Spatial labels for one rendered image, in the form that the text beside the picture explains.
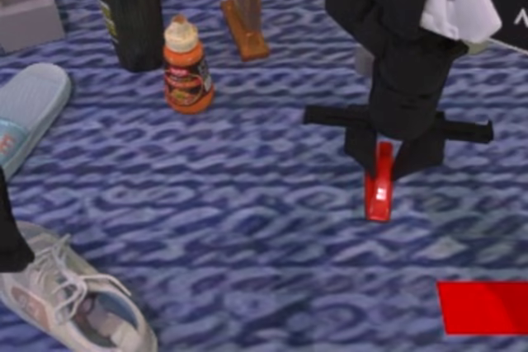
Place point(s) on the blue patterned tablecloth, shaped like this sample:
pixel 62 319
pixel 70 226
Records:
pixel 255 212

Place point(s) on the grey hollow box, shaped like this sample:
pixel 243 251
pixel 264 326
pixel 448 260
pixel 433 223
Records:
pixel 29 14

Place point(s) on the red rectangle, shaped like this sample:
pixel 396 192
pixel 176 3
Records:
pixel 482 306

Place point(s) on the orange sauce bottle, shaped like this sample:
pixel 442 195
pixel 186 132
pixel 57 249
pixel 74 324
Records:
pixel 187 76

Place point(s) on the black tumbler bottle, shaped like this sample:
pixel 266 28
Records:
pixel 132 10

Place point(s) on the white laced sneaker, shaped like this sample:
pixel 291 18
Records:
pixel 62 286

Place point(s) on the copper trophy figure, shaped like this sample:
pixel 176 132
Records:
pixel 243 6

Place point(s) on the light blue slipper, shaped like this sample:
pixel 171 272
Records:
pixel 29 100

